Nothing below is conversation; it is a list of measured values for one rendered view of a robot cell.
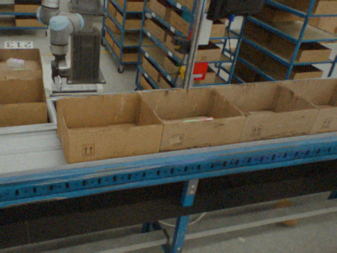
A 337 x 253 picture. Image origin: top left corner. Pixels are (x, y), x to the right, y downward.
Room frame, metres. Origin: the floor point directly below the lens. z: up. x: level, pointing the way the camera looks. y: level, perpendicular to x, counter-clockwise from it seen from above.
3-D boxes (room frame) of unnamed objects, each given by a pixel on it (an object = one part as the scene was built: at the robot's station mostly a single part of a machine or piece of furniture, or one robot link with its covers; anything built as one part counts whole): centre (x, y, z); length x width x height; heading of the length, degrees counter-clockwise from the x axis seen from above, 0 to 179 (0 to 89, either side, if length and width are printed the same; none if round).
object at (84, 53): (2.38, 0.26, 0.91); 0.26 x 0.26 x 0.33; 14
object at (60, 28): (1.78, 0.32, 1.25); 0.10 x 0.09 x 0.12; 157
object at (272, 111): (1.65, -0.69, 0.97); 0.39 x 0.29 x 0.17; 110
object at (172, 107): (1.52, -0.32, 0.96); 0.39 x 0.29 x 0.17; 110
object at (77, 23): (1.89, 0.29, 1.26); 0.12 x 0.12 x 0.09; 67
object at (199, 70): (2.38, -0.49, 0.85); 0.16 x 0.01 x 0.13; 110
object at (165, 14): (3.51, -0.40, 0.99); 0.40 x 0.30 x 0.10; 18
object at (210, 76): (3.07, -0.57, 0.59); 0.40 x 0.30 x 0.10; 17
